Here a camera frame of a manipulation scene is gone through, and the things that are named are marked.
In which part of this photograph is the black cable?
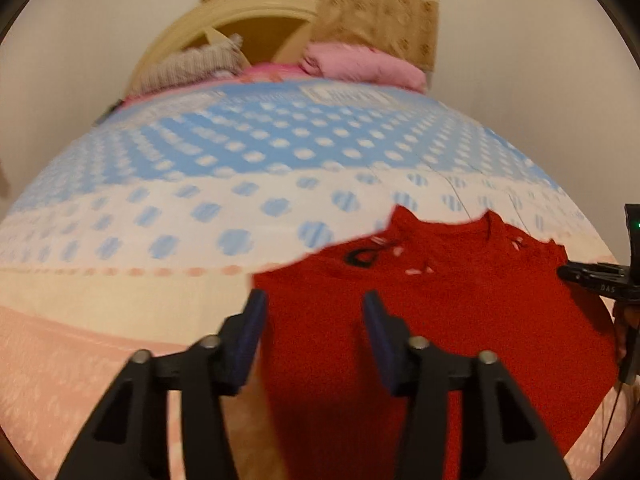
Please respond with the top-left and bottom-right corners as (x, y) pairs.
(598, 382), (627, 467)

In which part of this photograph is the red embroidered knit sweater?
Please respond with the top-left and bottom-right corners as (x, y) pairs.
(252, 205), (619, 480)

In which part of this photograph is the polka dot bedspread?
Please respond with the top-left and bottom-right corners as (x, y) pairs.
(0, 77), (632, 480)

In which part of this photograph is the cream wooden headboard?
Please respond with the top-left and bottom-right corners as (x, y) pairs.
(127, 0), (323, 97)

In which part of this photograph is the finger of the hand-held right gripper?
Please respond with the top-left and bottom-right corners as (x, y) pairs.
(557, 261), (640, 302)

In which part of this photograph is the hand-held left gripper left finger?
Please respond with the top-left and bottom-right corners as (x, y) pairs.
(55, 290), (268, 480)

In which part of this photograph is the pink pillow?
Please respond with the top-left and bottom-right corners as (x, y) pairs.
(299, 41), (429, 94)

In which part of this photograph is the striped pillow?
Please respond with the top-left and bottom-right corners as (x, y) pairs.
(137, 34), (247, 94)

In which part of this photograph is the person's right hand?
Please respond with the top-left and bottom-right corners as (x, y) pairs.
(613, 304), (640, 362)

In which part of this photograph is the dark cloth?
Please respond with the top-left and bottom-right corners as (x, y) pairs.
(94, 99), (126, 127)

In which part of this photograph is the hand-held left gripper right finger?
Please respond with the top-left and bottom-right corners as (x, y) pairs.
(363, 290), (573, 480)

